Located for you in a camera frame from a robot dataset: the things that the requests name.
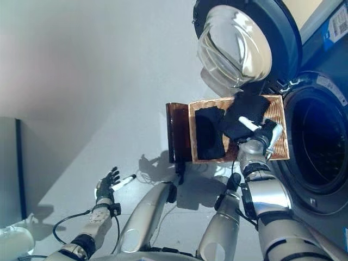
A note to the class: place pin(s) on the right grey robot leg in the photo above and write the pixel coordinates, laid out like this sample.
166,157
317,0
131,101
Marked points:
220,225

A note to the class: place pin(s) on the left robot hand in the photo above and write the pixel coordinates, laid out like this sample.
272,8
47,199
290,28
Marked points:
104,187

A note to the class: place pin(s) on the grey cabinet with black edge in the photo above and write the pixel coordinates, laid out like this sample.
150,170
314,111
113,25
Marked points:
11,168

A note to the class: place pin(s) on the round glass washing machine door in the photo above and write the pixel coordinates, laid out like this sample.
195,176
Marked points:
233,43

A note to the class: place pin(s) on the left grey robot leg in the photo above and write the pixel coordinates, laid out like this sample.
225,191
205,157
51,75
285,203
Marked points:
144,214

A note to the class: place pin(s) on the woven wicker basket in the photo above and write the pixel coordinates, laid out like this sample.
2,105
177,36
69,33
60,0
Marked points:
277,114

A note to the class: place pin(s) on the grey washing machine body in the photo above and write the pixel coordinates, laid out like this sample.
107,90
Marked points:
320,136

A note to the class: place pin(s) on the grey robot leg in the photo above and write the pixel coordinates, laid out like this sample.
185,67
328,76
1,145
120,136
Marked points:
144,214
220,225

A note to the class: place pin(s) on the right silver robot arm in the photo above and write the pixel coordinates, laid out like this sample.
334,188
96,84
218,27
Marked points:
269,195

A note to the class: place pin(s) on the grey robot torso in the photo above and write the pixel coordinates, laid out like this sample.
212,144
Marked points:
141,257

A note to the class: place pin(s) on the dark brown wooden stool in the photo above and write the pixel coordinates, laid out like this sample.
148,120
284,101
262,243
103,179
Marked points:
178,130

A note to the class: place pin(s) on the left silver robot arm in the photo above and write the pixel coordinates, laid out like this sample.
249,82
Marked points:
98,220

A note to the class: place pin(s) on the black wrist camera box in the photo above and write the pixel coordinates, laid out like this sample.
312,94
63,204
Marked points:
115,209

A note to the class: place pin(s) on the blue white energy label sticker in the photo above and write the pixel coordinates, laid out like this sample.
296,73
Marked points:
335,27

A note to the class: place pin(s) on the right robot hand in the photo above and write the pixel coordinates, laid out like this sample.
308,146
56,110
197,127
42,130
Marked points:
269,133

